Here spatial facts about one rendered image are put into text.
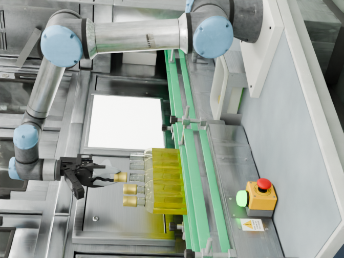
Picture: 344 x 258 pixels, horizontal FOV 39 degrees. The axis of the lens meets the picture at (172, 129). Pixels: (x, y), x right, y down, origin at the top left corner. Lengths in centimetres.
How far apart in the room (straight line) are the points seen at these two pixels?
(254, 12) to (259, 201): 57
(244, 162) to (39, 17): 135
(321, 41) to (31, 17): 145
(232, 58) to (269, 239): 71
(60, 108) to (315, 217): 147
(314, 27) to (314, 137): 150
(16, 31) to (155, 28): 127
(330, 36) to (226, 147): 121
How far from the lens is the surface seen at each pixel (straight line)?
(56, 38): 139
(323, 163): 111
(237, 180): 150
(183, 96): 207
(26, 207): 180
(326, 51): 270
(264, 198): 136
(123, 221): 171
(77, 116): 219
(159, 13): 244
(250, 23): 153
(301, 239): 123
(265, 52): 147
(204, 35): 137
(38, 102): 167
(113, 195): 180
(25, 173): 169
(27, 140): 161
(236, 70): 170
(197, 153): 160
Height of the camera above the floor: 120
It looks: 7 degrees down
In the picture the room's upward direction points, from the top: 87 degrees counter-clockwise
